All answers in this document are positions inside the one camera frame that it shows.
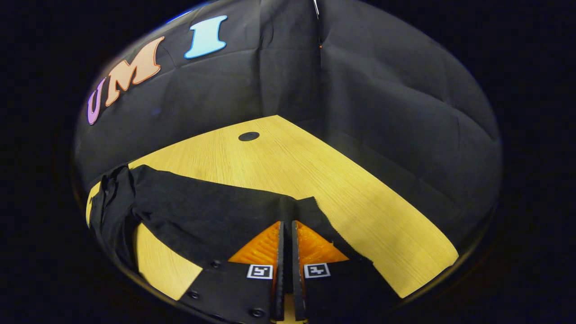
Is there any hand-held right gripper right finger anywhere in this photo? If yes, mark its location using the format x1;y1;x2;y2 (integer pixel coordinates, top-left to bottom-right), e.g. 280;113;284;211
292;220;402;324

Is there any black buttoned jacket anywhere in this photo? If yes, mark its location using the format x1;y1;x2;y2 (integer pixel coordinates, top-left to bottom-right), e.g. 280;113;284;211
88;164;375;280

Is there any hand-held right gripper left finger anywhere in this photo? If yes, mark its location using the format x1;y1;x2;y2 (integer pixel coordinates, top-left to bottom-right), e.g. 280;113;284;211
179;220;287;324

